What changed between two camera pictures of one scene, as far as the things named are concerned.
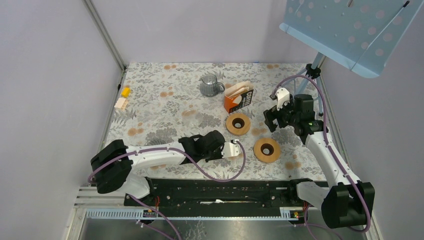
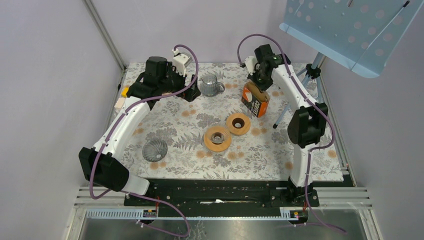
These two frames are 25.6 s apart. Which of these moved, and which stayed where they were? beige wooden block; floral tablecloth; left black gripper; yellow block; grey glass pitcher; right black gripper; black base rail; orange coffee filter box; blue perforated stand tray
Moved: orange coffee filter box; left black gripper; right black gripper
Stayed: yellow block; blue perforated stand tray; floral tablecloth; black base rail; grey glass pitcher; beige wooden block
